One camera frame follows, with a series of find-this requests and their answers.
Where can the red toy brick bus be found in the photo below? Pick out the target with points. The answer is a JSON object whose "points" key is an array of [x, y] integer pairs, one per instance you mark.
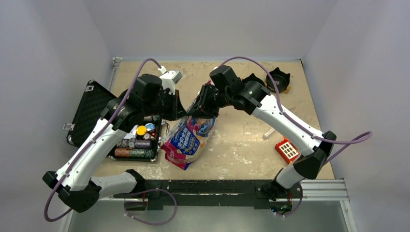
{"points": [[287, 151]]}

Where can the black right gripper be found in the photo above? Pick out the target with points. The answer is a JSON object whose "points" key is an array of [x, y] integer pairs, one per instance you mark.
{"points": [[201, 106]]}

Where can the clear plastic scoop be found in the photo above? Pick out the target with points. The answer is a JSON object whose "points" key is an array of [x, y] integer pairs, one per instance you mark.
{"points": [[268, 134]]}

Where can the black cat bowl left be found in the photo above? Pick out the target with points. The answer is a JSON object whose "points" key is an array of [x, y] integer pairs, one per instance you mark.
{"points": [[253, 77]]}

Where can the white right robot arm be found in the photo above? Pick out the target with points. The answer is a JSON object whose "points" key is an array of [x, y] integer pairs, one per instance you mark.
{"points": [[255, 99]]}

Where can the black poker chip case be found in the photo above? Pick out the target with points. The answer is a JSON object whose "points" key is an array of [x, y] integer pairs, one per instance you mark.
{"points": [[132, 147]]}

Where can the aluminium corner rail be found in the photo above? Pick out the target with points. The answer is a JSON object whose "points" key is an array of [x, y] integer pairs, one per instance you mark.
{"points": [[116, 64]]}

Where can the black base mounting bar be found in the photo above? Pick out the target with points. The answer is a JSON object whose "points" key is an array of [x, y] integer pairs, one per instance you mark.
{"points": [[259, 194]]}

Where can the black cat bowl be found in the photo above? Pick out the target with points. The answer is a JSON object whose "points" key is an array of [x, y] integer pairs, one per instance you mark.
{"points": [[253, 77], [281, 79]]}

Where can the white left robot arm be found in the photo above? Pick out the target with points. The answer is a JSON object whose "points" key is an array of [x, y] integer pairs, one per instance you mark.
{"points": [[75, 183]]}

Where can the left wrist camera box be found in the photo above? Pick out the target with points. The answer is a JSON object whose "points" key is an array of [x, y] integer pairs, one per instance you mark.
{"points": [[170, 79]]}

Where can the black cat bowl right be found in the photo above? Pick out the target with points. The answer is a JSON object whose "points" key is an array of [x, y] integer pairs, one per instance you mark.
{"points": [[281, 79]]}

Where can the aluminium front rail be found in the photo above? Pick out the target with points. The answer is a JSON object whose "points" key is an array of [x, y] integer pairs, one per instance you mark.
{"points": [[323, 207]]}

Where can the yellow poker chip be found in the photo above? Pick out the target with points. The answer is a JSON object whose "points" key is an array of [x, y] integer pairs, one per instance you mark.
{"points": [[141, 130]]}

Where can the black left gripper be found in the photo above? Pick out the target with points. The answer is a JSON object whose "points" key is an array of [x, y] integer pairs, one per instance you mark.
{"points": [[177, 110]]}

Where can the pink pet food bag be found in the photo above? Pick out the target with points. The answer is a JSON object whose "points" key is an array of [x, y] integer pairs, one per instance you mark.
{"points": [[185, 141]]}

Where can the blue dealer chip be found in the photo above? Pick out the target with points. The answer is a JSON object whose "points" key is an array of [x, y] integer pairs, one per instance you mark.
{"points": [[150, 126]]}

